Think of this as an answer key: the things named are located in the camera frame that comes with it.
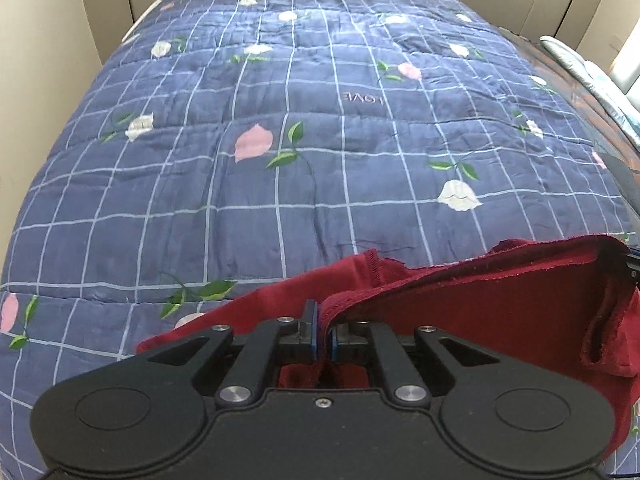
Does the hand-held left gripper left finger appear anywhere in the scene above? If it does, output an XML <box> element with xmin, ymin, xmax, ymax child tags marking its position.
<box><xmin>135</xmin><ymin>299</ymin><xmax>319</xmax><ymax>409</ymax></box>

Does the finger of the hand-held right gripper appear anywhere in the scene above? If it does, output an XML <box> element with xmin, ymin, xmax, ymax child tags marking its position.
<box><xmin>620</xmin><ymin>246</ymin><xmax>640</xmax><ymax>289</ymax></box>

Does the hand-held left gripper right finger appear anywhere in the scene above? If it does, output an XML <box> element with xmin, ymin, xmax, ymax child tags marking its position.
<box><xmin>327</xmin><ymin>319</ymin><xmax>502</xmax><ymax>409</ymax></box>

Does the red long-sleeve shirt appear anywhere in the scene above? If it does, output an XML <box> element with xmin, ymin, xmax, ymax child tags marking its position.
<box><xmin>136</xmin><ymin>234</ymin><xmax>640</xmax><ymax>467</ymax></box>

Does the black object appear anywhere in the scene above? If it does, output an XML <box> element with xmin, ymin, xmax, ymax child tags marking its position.
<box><xmin>604</xmin><ymin>152</ymin><xmax>640</xmax><ymax>197</ymax></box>

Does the blue floral checked blanket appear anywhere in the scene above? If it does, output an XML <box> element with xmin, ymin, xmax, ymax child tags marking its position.
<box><xmin>0</xmin><ymin>0</ymin><xmax>640</xmax><ymax>480</ymax></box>

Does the dark quilted mattress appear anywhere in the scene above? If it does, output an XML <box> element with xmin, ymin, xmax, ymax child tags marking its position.
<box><xmin>500</xmin><ymin>30</ymin><xmax>640</xmax><ymax>201</ymax></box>

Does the light blue folded quilt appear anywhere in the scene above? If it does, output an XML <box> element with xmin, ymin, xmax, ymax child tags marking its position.
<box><xmin>539</xmin><ymin>35</ymin><xmax>640</xmax><ymax>147</ymax></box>

